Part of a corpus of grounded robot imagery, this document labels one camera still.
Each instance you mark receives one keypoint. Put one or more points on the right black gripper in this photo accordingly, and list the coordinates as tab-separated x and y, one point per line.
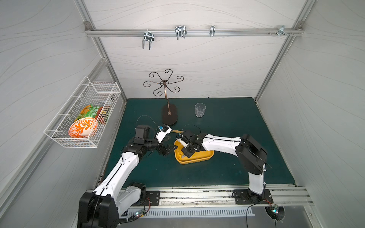
188	146

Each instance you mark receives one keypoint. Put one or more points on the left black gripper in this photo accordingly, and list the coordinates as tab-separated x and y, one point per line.
163	147

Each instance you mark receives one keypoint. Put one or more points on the yellow plastic storage box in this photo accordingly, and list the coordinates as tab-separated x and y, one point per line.
196	157

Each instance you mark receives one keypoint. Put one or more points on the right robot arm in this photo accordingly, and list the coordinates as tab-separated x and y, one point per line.
249	152

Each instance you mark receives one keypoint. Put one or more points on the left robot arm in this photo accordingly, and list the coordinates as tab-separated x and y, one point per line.
105	205

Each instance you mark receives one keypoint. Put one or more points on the metal mug tree stand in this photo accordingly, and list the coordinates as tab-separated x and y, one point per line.
169	111

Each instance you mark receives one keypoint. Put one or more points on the clear drinking glass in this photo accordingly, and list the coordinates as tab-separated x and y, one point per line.
200	110

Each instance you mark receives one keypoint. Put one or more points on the green snack packet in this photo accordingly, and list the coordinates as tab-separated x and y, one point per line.
101	113

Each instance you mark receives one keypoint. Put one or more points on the orange patterned bowl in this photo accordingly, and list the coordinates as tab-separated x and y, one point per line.
83	128

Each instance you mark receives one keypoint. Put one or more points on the small metal hook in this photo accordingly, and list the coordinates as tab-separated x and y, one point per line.
212	31

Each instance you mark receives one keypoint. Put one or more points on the metal double hook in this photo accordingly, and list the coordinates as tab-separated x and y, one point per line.
148	38

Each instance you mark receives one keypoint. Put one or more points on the metal loop hook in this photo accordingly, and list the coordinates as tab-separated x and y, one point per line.
180	31

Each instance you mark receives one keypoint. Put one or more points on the metal corner hook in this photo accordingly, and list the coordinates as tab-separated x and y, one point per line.
281	32

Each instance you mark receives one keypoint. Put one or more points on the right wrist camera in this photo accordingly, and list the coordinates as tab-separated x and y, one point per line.
187	138

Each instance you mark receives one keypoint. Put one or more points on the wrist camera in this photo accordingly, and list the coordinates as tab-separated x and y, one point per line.
162	132
187	138

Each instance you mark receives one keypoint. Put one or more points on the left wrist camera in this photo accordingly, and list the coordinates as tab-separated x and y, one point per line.
162	132

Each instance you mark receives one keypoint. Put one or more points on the aluminium front rail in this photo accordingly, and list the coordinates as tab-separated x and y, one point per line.
221	196

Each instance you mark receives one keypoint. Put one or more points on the aluminium rail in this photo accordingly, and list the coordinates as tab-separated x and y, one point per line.
221	196
191	32

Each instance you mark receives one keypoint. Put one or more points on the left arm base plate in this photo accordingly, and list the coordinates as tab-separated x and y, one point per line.
149	198

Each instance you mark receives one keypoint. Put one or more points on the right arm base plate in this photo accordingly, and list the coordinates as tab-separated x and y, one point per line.
247	197

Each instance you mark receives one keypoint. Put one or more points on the white vented cable duct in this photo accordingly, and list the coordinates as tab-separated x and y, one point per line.
200	212

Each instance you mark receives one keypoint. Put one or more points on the white wire basket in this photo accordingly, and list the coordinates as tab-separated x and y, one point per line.
96	93

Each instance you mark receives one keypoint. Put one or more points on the aluminium top rail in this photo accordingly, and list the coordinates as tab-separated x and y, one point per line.
191	32

